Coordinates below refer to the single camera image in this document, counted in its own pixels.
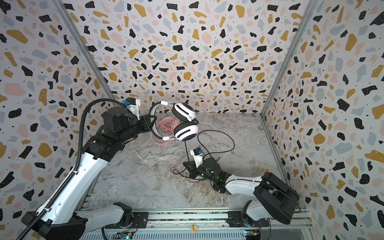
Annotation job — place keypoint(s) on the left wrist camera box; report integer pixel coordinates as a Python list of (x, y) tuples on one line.
[(133, 105)]

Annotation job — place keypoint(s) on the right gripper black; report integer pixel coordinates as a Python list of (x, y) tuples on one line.
[(193, 168)]

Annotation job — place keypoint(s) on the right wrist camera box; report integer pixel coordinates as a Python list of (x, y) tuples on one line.
[(198, 156)]

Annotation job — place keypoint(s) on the pink headphones with cable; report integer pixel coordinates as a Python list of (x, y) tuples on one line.
[(167, 125)]

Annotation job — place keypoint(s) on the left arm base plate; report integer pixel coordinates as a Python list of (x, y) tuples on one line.
[(135, 220)]

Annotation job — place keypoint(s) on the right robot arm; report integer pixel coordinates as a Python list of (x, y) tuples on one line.
[(275, 199)]

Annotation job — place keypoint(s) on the green circuit board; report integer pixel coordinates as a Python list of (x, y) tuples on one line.
[(126, 235)]

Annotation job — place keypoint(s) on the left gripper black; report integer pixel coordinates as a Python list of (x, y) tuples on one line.
[(144, 119)]

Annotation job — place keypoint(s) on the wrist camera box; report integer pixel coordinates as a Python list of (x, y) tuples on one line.
[(198, 156), (133, 105)]

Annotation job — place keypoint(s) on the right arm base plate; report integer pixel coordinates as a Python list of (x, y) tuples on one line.
[(240, 219)]

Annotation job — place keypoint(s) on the white black headphones with cable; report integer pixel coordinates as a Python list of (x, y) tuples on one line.
[(185, 131)]

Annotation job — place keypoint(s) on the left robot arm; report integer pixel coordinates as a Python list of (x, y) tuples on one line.
[(57, 218)]

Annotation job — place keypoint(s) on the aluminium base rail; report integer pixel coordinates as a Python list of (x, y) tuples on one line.
[(174, 224)]

